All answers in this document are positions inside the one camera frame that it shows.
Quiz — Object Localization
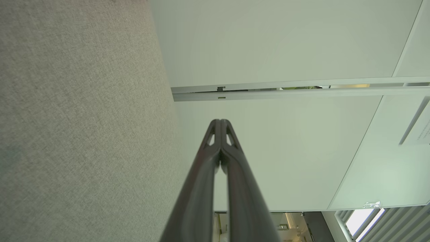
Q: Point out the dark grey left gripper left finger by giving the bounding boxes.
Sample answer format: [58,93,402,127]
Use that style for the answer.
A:
[161,119,221,242]

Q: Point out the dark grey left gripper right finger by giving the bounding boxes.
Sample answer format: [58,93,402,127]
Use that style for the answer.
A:
[221,119,281,242]

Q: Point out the grey double partition post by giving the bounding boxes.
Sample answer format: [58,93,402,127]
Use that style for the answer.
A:
[171,77,430,102]

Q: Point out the grey slatted window blind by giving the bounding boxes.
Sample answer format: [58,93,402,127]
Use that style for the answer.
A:
[331,203,430,242]

